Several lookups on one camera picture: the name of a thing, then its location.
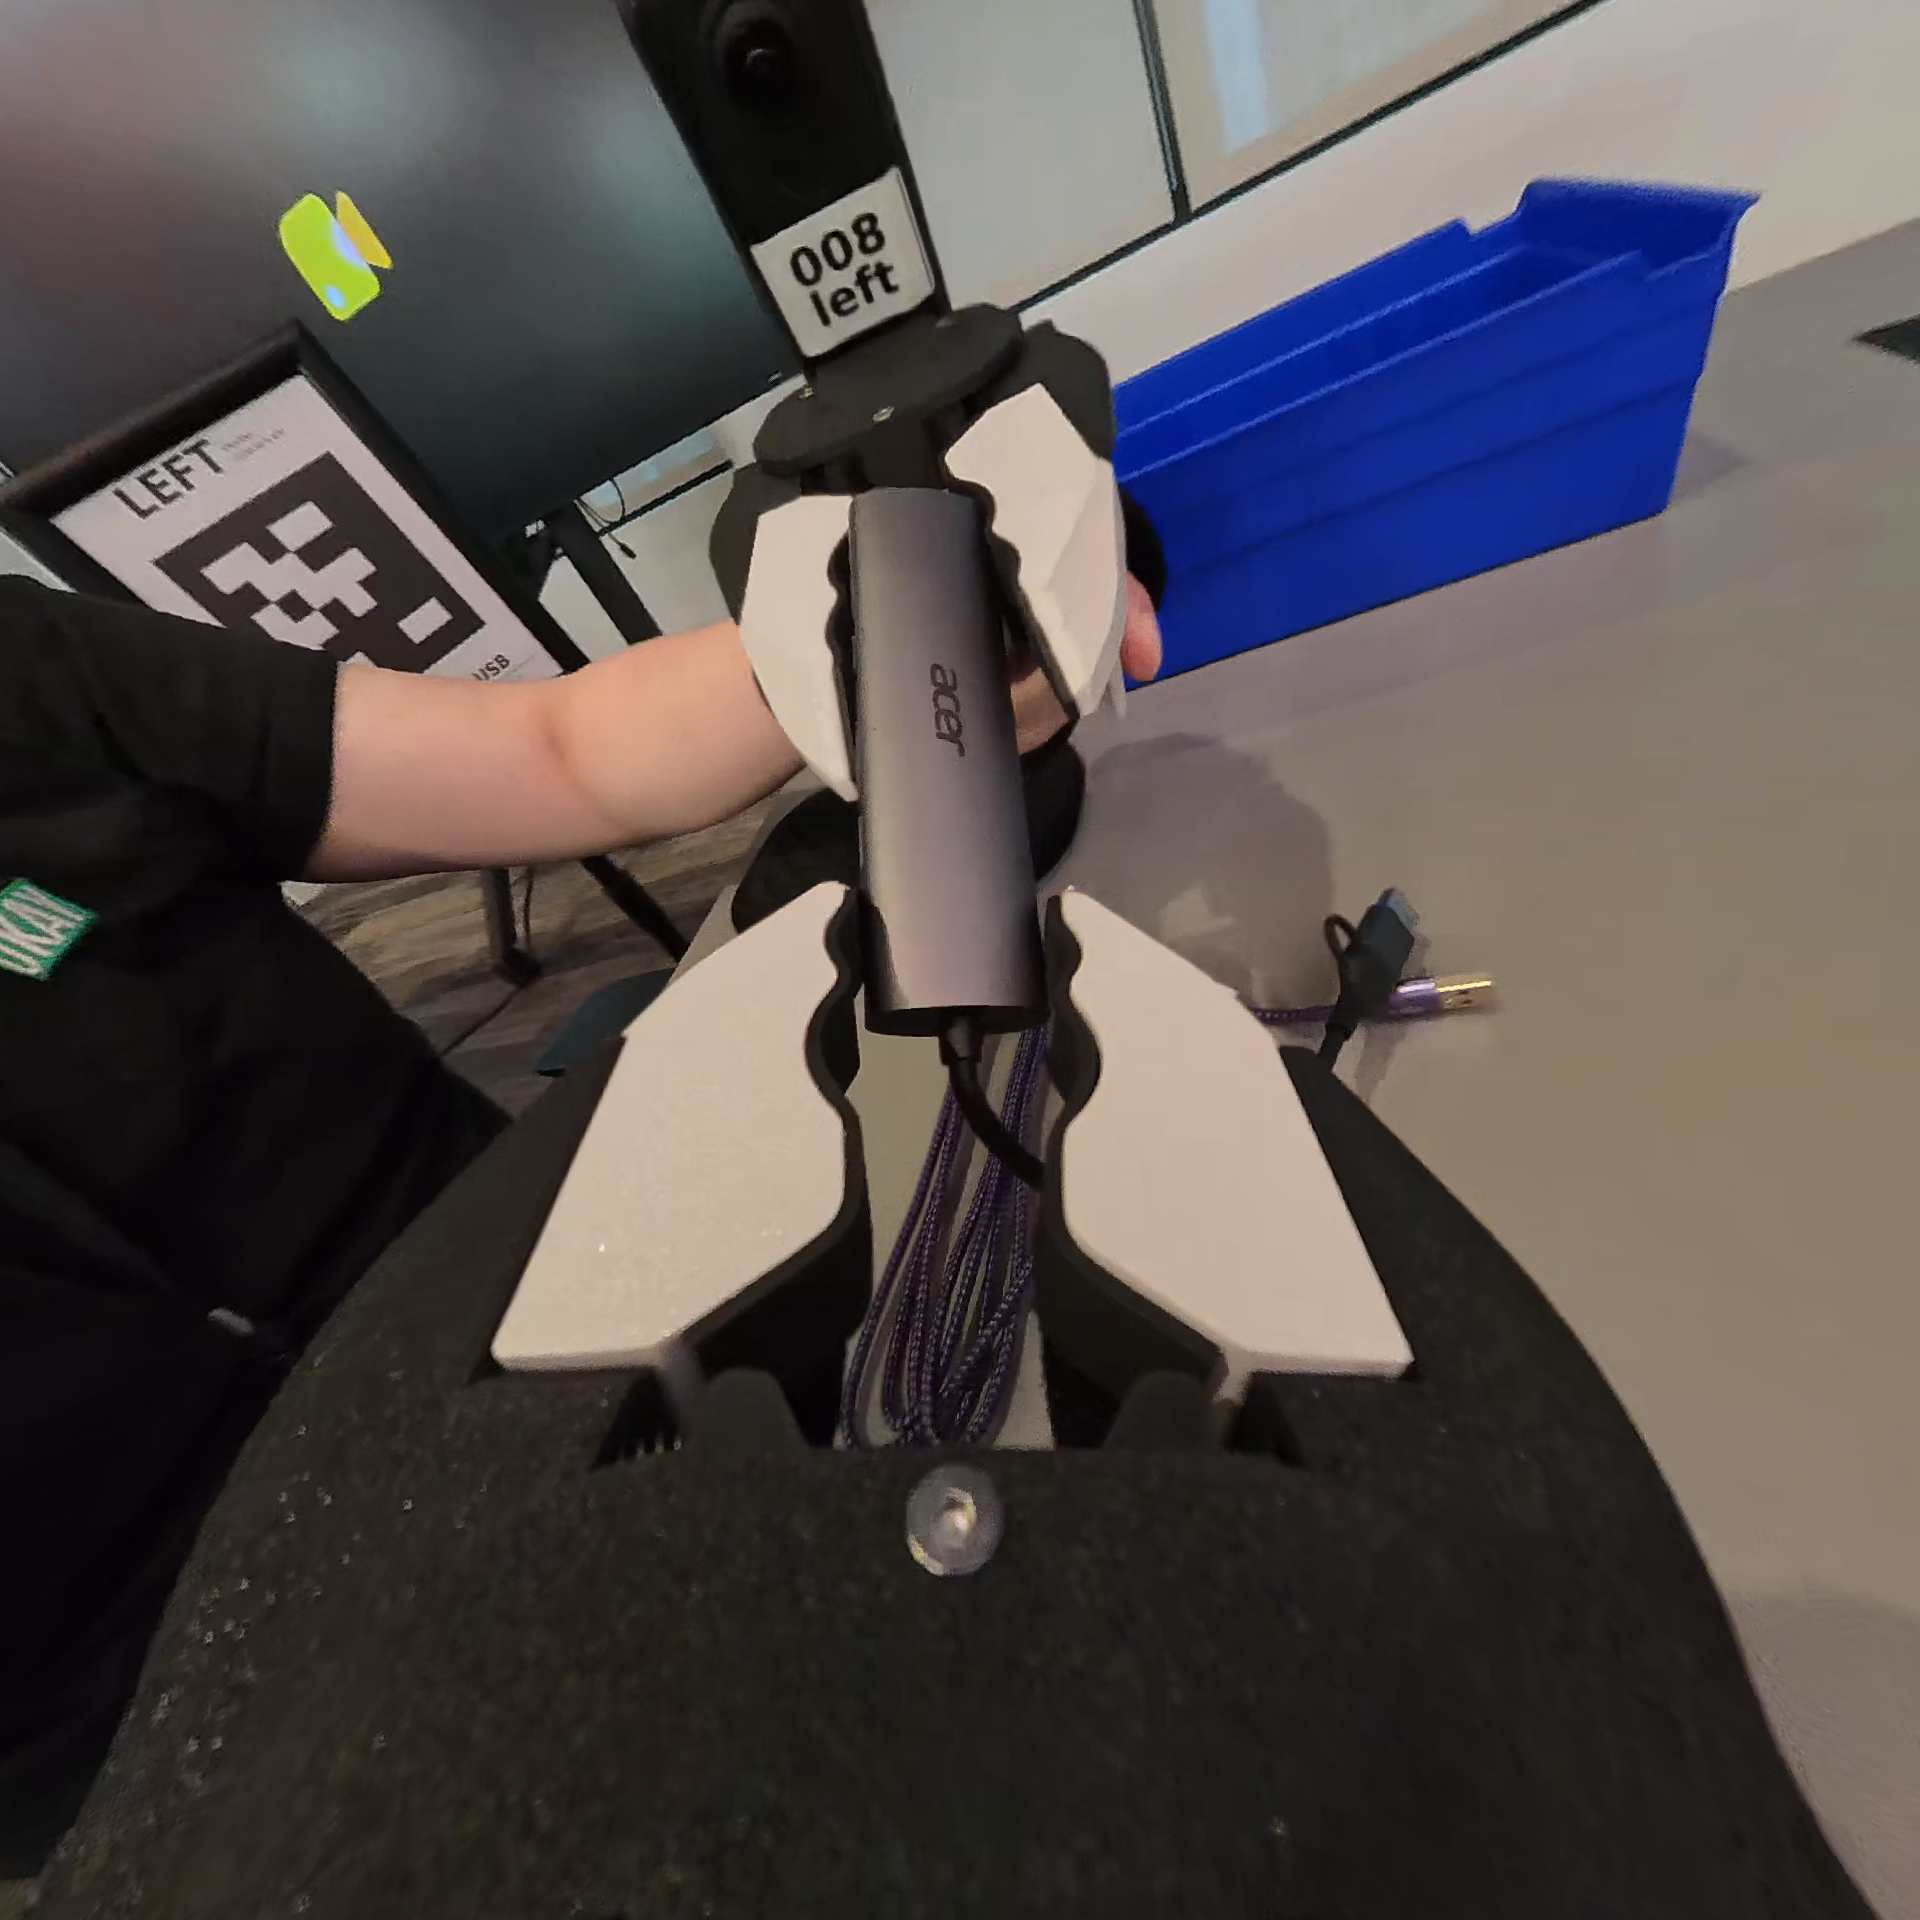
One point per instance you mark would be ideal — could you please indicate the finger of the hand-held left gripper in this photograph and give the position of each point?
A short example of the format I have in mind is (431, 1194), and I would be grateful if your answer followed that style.
(789, 633)
(1056, 509)

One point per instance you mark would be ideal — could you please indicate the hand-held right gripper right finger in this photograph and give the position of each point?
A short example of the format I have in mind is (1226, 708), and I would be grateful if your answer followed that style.
(1214, 1188)

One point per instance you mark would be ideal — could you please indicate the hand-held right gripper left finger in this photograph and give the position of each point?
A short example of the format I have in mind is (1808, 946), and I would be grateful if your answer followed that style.
(704, 1188)

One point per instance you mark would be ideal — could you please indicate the blue plastic bin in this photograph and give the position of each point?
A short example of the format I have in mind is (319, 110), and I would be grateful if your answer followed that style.
(1425, 449)

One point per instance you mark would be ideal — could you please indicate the black mesh elbow pad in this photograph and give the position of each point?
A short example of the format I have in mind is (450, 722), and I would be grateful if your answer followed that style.
(1056, 810)

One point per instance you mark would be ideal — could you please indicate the person's left forearm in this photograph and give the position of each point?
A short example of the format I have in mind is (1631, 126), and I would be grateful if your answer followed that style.
(599, 751)

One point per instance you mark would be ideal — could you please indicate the person's left hand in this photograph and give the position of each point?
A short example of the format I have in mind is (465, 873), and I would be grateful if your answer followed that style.
(1144, 637)

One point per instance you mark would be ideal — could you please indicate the window with white blinds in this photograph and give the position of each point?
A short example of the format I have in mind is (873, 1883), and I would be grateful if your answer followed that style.
(1050, 88)

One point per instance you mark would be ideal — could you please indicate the large black monitor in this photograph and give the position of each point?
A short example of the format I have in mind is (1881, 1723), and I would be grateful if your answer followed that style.
(450, 226)

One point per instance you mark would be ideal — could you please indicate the framed marker sign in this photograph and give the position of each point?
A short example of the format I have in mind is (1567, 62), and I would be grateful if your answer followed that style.
(181, 496)

